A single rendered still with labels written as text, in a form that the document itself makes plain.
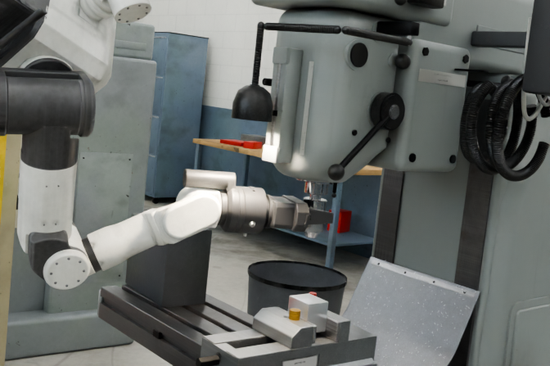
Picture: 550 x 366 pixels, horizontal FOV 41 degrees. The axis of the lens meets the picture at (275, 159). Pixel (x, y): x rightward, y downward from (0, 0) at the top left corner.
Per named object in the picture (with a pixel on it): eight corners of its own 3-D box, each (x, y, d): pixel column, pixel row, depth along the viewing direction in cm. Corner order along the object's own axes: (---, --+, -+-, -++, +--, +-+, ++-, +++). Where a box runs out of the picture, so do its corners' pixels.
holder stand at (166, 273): (160, 308, 175) (169, 225, 173) (124, 282, 193) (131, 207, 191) (205, 304, 182) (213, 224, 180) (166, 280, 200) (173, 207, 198)
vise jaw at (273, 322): (290, 350, 136) (293, 328, 135) (251, 328, 146) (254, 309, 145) (315, 345, 139) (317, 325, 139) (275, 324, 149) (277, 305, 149)
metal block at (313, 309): (304, 334, 142) (308, 304, 141) (286, 324, 147) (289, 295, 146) (325, 331, 145) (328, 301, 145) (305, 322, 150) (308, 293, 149)
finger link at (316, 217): (331, 225, 144) (300, 223, 142) (332, 209, 143) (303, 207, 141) (334, 227, 142) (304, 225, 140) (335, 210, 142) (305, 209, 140)
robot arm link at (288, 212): (312, 196, 137) (250, 191, 134) (305, 246, 138) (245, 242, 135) (290, 185, 149) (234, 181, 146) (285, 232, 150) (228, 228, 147)
